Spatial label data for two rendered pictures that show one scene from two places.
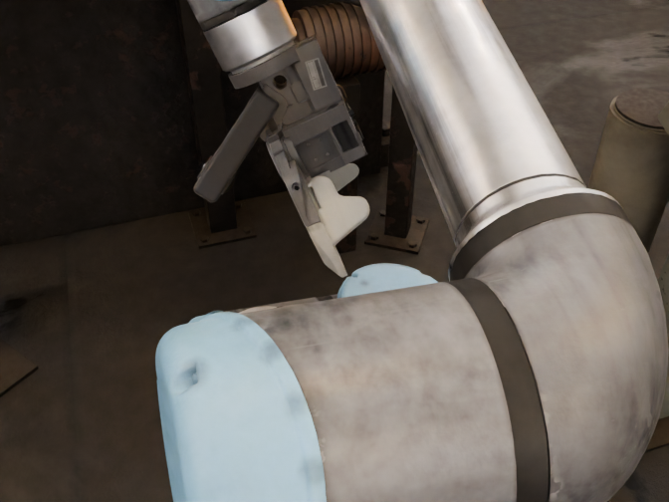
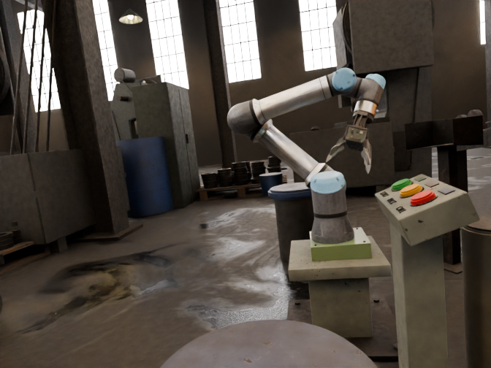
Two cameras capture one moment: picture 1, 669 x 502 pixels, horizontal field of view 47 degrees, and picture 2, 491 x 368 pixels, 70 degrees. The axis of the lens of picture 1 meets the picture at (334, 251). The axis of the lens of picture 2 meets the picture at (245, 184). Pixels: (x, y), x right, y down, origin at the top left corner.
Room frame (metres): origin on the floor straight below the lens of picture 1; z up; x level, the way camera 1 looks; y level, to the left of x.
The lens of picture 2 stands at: (0.88, -1.27, 0.74)
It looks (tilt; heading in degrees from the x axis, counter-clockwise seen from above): 7 degrees down; 120
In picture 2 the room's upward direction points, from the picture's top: 7 degrees counter-clockwise
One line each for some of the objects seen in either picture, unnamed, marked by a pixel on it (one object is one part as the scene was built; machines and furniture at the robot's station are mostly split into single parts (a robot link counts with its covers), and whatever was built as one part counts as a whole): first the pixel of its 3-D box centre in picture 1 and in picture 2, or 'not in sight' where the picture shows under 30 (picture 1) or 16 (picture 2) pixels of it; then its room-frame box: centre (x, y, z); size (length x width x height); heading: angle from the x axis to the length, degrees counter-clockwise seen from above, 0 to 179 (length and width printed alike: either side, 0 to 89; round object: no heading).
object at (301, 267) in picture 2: not in sight; (334, 255); (0.52, -0.06, 0.28); 0.32 x 0.32 x 0.04; 20
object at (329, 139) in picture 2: not in sight; (337, 158); (-0.18, 2.73, 0.39); 1.03 x 0.83 x 0.79; 22
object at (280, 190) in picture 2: not in sight; (298, 222); (0.12, 0.63, 0.22); 0.32 x 0.32 x 0.43
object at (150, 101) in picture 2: not in sight; (170, 146); (-2.18, 2.24, 0.75); 0.70 x 0.48 x 1.50; 108
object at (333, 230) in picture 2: not in sight; (331, 223); (0.52, -0.06, 0.40); 0.15 x 0.15 x 0.10
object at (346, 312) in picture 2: not in sight; (337, 295); (0.52, -0.06, 0.13); 0.40 x 0.40 x 0.26; 20
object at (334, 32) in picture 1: (350, 133); not in sight; (1.29, -0.03, 0.27); 0.22 x 0.13 x 0.53; 108
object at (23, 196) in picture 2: not in sight; (48, 193); (-2.41, 0.69, 0.43); 1.23 x 0.93 x 0.87; 106
